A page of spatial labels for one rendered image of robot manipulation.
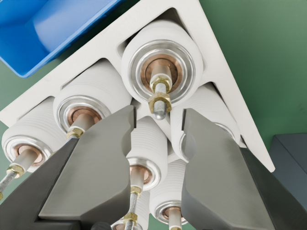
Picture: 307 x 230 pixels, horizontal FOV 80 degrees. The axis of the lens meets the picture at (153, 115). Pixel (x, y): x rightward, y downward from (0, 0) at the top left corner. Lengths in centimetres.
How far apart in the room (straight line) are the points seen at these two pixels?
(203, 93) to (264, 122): 34
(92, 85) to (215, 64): 18
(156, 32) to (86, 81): 11
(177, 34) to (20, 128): 25
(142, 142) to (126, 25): 17
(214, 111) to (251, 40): 28
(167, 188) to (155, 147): 10
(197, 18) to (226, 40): 21
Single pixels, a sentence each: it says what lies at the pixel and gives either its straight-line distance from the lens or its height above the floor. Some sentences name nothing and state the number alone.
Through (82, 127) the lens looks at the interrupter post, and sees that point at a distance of 23.
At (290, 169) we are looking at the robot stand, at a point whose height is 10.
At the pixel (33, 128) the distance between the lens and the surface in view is 32.
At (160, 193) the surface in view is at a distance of 36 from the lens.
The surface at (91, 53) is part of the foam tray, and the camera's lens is 30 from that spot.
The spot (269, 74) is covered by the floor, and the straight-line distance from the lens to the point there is 54.
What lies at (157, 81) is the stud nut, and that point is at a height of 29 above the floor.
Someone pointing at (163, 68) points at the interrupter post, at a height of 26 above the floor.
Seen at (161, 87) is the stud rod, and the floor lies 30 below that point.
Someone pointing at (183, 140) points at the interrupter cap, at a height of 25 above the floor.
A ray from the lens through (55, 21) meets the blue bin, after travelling 51.
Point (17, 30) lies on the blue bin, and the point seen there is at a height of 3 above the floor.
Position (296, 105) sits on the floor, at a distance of 62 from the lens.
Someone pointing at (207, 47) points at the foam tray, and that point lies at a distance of 28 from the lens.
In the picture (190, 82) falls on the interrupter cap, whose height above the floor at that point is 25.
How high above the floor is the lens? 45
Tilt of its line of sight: 59 degrees down
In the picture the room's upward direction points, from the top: 174 degrees counter-clockwise
